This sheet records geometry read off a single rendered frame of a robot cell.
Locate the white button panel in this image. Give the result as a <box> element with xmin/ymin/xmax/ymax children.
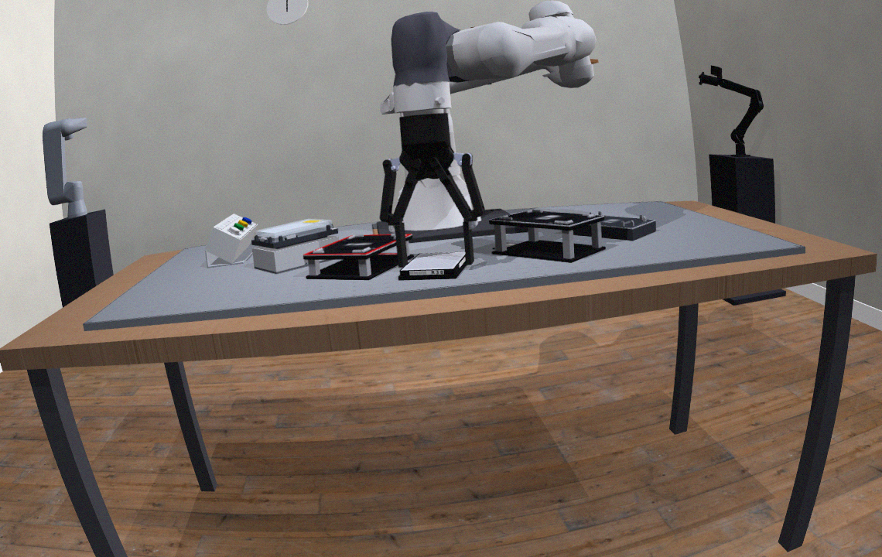
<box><xmin>205</xmin><ymin>214</ymin><xmax>258</xmax><ymax>268</ymax></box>

